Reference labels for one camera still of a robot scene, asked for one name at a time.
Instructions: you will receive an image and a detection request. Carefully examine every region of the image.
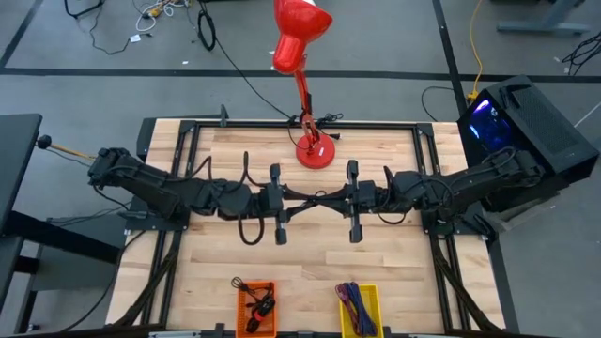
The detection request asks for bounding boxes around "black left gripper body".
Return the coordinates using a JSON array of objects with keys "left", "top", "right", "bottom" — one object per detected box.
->
[{"left": 255, "top": 162, "right": 288, "bottom": 246}]

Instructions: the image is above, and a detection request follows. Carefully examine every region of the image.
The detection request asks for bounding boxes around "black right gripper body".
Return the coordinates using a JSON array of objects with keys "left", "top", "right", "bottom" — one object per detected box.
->
[{"left": 346, "top": 159, "right": 378, "bottom": 244}]

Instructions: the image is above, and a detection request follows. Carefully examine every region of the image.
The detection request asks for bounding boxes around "red purple braided cable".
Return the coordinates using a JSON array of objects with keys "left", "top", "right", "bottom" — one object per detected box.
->
[{"left": 334, "top": 282, "right": 363, "bottom": 330}]

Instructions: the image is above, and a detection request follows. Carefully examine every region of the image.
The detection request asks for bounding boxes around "green black braided cable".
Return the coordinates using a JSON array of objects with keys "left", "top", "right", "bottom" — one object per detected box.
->
[{"left": 230, "top": 275, "right": 264, "bottom": 304}]

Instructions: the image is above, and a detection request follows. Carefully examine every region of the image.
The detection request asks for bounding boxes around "black bungee cord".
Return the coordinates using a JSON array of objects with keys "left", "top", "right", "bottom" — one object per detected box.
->
[{"left": 254, "top": 294, "right": 277, "bottom": 316}]

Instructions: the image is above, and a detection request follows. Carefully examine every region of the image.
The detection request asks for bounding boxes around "yellow plastic basket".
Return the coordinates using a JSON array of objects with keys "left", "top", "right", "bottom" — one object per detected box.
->
[{"left": 338, "top": 283, "right": 385, "bottom": 338}]

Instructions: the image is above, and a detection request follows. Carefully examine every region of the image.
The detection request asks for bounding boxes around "orange plastic slotted basket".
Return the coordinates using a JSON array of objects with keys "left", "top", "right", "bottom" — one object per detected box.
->
[{"left": 234, "top": 280, "right": 278, "bottom": 338}]

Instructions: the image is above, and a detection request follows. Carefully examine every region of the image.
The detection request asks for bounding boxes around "black computer tower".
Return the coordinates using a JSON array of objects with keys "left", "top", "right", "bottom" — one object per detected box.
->
[{"left": 455, "top": 73, "right": 601, "bottom": 213}]

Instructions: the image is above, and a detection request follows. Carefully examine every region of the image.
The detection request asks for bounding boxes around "wooden stick black knob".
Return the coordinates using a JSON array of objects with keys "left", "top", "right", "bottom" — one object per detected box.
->
[{"left": 36, "top": 134, "right": 98, "bottom": 161}]

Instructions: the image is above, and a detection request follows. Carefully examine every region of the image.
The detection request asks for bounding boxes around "grey desk base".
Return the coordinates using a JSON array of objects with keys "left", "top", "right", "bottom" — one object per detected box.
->
[{"left": 496, "top": 0, "right": 593, "bottom": 37}]

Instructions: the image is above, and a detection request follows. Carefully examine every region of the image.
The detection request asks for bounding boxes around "black desk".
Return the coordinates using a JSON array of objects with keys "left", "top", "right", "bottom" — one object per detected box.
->
[{"left": 0, "top": 112, "right": 131, "bottom": 334}]

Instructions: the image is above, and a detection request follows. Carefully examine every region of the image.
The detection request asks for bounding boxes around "black aluminium table frame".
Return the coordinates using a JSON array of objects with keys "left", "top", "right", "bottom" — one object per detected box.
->
[{"left": 105, "top": 116, "right": 517, "bottom": 337}]

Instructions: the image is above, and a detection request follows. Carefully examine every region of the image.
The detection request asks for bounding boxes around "black lamp power cord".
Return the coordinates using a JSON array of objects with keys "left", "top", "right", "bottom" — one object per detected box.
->
[{"left": 285, "top": 111, "right": 345, "bottom": 141}]

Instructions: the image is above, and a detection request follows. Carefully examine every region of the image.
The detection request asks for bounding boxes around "black cable red strap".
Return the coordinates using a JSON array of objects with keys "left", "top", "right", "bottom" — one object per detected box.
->
[{"left": 244, "top": 315, "right": 265, "bottom": 335}]

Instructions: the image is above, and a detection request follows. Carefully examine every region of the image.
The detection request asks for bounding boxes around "yellow floor cable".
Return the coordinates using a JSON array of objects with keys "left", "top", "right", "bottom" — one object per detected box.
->
[{"left": 467, "top": 0, "right": 485, "bottom": 102}]

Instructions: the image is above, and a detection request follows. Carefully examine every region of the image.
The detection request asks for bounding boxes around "black floor cable coil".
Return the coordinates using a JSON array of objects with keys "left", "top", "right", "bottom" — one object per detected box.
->
[{"left": 195, "top": 8, "right": 218, "bottom": 52}]

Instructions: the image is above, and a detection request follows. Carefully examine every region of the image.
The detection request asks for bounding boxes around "white floor cable bundle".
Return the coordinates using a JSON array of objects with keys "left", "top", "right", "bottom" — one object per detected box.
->
[{"left": 134, "top": 0, "right": 189, "bottom": 34}]

